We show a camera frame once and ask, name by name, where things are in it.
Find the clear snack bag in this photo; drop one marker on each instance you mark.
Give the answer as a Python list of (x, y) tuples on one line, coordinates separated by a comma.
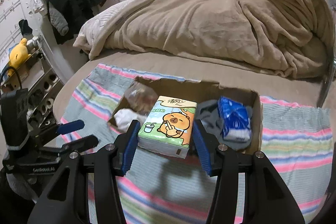
[(139, 100)]

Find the white patterned quilt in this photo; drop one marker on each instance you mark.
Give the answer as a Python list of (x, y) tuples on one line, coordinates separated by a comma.
[(99, 27)]

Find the metal shelf rack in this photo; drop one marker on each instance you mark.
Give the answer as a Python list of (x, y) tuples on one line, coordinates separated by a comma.
[(39, 74)]

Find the row of white paper rolls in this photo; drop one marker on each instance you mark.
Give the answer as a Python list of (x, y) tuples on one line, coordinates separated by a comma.
[(48, 86)]

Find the yellow plush toy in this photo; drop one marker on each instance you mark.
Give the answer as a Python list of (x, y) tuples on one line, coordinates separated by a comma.
[(18, 52)]

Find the black sock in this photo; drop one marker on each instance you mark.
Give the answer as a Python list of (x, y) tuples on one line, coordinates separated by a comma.
[(25, 27)]

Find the brown cardboard box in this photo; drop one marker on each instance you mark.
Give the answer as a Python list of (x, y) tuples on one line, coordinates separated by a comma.
[(233, 92)]

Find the striped cloth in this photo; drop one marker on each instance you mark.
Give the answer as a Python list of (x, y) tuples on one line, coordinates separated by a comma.
[(288, 134)]

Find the white socks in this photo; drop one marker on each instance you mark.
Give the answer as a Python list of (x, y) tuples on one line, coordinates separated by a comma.
[(123, 117)]

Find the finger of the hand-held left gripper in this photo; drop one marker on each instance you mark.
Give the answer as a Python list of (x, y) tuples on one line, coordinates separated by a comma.
[(78, 144), (71, 126)]

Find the white wall rack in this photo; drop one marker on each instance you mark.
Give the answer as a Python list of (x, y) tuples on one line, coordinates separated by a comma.
[(10, 10)]

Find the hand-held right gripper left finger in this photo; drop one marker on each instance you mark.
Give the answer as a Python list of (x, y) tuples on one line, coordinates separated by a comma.
[(130, 145)]

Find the blue tissue packet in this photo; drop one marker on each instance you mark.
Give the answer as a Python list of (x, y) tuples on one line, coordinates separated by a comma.
[(232, 119)]

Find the grey quilted garment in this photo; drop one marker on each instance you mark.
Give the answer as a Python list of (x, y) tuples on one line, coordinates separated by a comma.
[(59, 19)]

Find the beige fleece blanket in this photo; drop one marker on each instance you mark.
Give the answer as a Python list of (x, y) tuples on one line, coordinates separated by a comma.
[(197, 22)]

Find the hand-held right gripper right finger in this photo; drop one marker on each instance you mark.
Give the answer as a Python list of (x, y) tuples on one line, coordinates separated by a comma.
[(202, 148)]

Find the cartoon print tissue pack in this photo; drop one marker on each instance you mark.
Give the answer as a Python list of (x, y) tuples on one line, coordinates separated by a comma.
[(168, 127)]

